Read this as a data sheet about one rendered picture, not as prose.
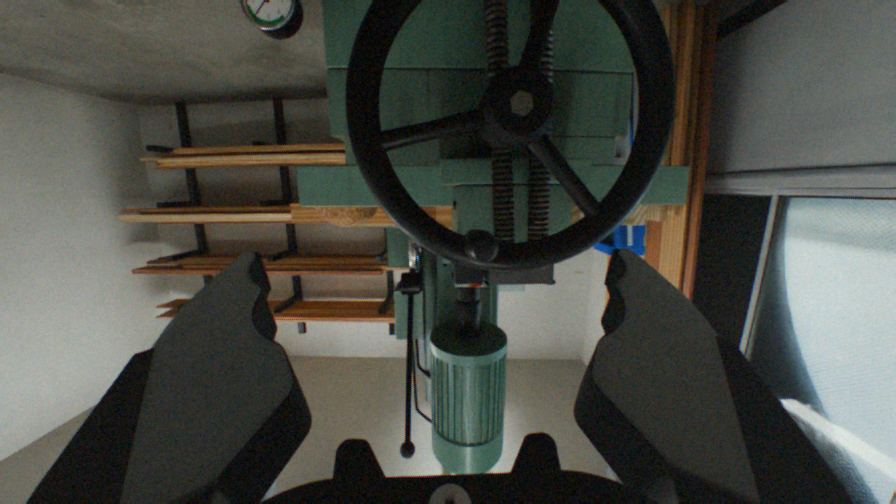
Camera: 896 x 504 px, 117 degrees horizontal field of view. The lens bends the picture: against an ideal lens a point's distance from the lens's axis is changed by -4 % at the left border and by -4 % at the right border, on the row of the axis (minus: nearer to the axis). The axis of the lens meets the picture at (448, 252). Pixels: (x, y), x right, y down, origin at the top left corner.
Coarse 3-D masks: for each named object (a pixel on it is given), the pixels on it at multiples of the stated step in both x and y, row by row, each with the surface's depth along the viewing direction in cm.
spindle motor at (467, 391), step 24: (432, 336) 66; (456, 336) 65; (480, 336) 65; (504, 336) 66; (432, 360) 64; (456, 360) 59; (480, 360) 59; (504, 360) 63; (432, 384) 67; (456, 384) 61; (480, 384) 60; (504, 384) 66; (432, 408) 68; (456, 408) 62; (480, 408) 62; (504, 408) 69; (432, 432) 69; (456, 432) 63; (480, 432) 63; (456, 456) 64; (480, 456) 64
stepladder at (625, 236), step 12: (636, 84) 112; (636, 96) 113; (636, 108) 114; (636, 120) 115; (624, 144) 116; (624, 156) 117; (624, 228) 124; (636, 228) 124; (612, 240) 141; (624, 240) 125; (636, 240) 125; (636, 252) 128
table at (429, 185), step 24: (312, 168) 42; (336, 168) 43; (408, 168) 43; (432, 168) 43; (456, 168) 34; (480, 168) 34; (528, 168) 34; (576, 168) 35; (600, 168) 44; (672, 168) 45; (312, 192) 43; (336, 192) 43; (360, 192) 43; (408, 192) 44; (432, 192) 44; (600, 192) 45; (648, 192) 45; (672, 192) 45
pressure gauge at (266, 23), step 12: (240, 0) 32; (252, 0) 33; (276, 0) 33; (288, 0) 33; (252, 12) 33; (264, 12) 33; (276, 12) 33; (288, 12) 33; (300, 12) 34; (264, 24) 33; (276, 24) 33; (288, 24) 34; (300, 24) 35; (276, 36) 35; (288, 36) 35
